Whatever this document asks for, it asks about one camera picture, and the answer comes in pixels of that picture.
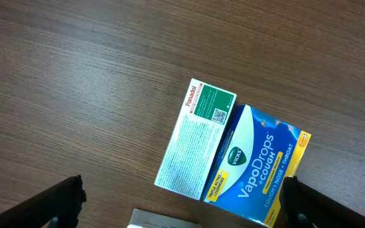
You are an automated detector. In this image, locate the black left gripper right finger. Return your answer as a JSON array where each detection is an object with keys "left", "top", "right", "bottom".
[{"left": 276, "top": 177, "right": 365, "bottom": 228}]

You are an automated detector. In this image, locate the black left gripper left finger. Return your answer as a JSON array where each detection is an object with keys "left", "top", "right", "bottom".
[{"left": 0, "top": 175, "right": 87, "bottom": 228}]

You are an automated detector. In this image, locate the blue VapoDrops box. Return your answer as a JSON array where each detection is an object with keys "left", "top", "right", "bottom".
[{"left": 202, "top": 104, "right": 311, "bottom": 227}]

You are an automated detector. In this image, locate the white Hansaplast box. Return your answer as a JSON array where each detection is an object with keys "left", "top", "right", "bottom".
[{"left": 127, "top": 208, "right": 202, "bottom": 228}]

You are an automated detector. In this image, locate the white Panadol box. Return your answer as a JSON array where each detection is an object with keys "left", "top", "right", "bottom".
[{"left": 154, "top": 79, "right": 236, "bottom": 200}]

